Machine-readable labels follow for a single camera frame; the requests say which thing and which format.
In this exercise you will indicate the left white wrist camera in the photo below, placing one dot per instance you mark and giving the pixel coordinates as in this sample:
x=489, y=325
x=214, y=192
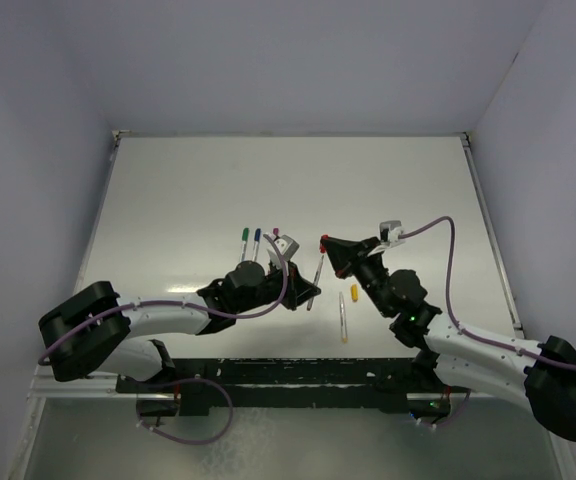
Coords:
x=284, y=245

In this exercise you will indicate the blue marker pen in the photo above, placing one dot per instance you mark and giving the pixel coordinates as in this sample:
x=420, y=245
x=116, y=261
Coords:
x=256, y=244

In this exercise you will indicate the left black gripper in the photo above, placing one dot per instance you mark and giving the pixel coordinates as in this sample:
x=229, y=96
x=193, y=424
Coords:
x=301, y=290

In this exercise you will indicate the yellow marker pen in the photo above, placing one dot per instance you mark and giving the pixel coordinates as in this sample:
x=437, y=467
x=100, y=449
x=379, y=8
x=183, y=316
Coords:
x=343, y=318

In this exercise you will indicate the red pen cap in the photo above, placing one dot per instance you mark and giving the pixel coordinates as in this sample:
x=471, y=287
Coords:
x=322, y=247

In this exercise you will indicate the left aluminium rail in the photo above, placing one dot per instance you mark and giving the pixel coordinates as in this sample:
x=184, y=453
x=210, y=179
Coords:
x=98, y=385

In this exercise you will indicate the yellow pen cap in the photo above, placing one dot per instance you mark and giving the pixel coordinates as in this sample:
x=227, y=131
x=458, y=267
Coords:
x=354, y=293

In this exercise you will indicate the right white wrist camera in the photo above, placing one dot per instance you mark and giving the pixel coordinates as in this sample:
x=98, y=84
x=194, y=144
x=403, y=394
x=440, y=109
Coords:
x=391, y=233

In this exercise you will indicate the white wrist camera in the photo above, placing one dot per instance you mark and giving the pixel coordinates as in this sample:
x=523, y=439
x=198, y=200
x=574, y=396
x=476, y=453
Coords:
x=391, y=233
x=284, y=245

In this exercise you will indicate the green marker pen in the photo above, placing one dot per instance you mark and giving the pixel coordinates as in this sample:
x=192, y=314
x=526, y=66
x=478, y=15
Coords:
x=244, y=244

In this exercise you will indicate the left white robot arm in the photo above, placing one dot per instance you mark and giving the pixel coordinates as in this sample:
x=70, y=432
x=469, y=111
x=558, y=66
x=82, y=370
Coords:
x=99, y=330

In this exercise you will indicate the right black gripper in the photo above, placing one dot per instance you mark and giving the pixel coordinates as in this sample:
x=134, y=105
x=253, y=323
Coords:
x=355, y=254

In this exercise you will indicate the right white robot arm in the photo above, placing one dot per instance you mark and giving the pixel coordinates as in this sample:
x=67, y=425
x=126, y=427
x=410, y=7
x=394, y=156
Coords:
x=537, y=376

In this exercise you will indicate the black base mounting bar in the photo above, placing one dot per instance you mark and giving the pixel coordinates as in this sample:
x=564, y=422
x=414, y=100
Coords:
x=194, y=387

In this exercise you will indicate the red marker pen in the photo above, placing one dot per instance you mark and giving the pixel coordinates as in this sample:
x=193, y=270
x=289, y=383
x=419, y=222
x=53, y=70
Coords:
x=316, y=280

